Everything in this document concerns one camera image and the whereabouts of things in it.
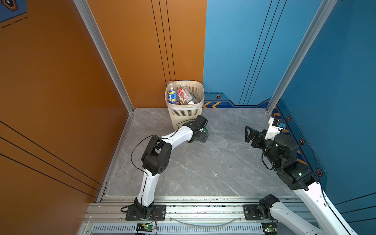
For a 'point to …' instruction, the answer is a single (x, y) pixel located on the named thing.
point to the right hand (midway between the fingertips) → (252, 128)
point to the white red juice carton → (184, 94)
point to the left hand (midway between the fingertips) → (199, 133)
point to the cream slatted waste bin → (182, 114)
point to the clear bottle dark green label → (194, 99)
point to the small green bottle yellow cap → (205, 130)
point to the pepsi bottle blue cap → (172, 92)
